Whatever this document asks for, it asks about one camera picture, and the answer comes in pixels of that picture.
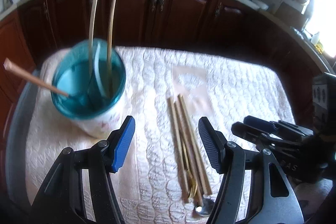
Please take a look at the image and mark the light bamboo chopstick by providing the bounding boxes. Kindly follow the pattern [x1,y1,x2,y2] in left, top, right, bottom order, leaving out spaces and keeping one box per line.
[88,0,98,76]
[106,0,117,98]

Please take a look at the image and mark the dark wooden base cabinets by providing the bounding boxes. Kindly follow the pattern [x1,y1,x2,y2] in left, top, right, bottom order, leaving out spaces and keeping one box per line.
[1,0,331,127]

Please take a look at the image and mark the wooden handle metal spoon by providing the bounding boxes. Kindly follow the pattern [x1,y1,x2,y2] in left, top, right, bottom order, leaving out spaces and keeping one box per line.
[3,58,70,97]

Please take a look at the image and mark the gold metal fork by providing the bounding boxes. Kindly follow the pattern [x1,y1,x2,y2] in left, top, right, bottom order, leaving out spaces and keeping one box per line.
[181,140,198,200]

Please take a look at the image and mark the white plastic spoon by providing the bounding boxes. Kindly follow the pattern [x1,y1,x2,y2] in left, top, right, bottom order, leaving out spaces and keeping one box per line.
[93,43,107,98]

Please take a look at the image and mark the brown wooden chopstick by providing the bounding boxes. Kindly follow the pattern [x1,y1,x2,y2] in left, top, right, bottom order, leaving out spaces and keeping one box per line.
[178,94,213,196]
[167,97,189,203]
[174,101,203,206]

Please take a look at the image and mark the white quilted table cloth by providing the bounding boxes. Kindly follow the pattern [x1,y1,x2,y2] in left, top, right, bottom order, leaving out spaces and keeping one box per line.
[23,47,294,223]

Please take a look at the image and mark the floral utensil holder teal rim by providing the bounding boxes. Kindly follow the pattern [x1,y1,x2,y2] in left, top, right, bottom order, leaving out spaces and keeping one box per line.
[51,38,126,138]

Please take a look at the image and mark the right hand white glove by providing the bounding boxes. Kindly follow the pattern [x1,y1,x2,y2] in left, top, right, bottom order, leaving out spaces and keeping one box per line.
[294,178,333,218]

